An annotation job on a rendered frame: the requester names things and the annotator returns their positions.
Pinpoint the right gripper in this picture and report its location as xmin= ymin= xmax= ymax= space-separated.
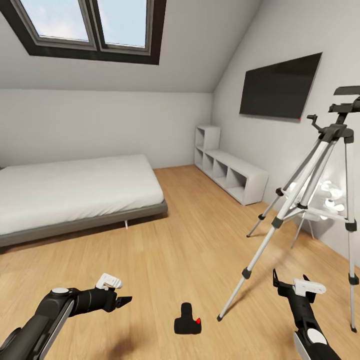
xmin=273 ymin=268 xmax=316 ymax=311

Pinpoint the digital camera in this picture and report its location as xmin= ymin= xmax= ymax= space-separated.
xmin=174 ymin=302 xmax=202 ymax=335

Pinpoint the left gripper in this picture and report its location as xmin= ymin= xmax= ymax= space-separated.
xmin=85 ymin=286 xmax=132 ymax=314

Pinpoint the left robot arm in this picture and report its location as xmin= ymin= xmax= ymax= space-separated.
xmin=0 ymin=273 xmax=132 ymax=360

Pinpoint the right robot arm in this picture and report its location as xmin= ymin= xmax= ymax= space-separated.
xmin=273 ymin=268 xmax=342 ymax=360

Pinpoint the camera tripod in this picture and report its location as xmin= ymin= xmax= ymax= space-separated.
xmin=216 ymin=85 xmax=360 ymax=333

